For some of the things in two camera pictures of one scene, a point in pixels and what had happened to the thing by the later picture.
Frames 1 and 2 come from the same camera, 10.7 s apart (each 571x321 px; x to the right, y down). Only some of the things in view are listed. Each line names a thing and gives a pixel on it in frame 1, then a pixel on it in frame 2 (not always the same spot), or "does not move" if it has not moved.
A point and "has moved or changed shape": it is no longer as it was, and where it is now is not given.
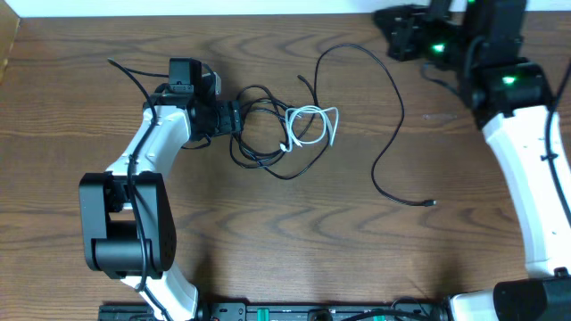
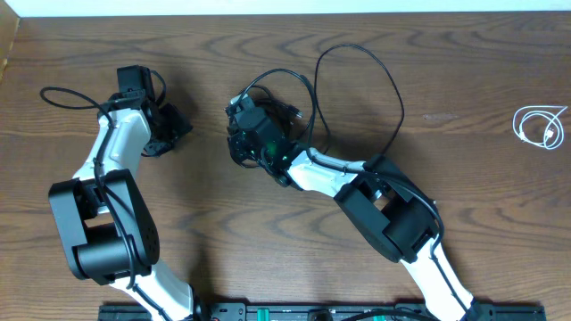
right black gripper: (406, 45) → (235, 141)
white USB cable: (309, 125) has moved or changed shape
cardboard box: (9, 25) does not move
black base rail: (286, 311) does not move
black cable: (426, 202) does not move
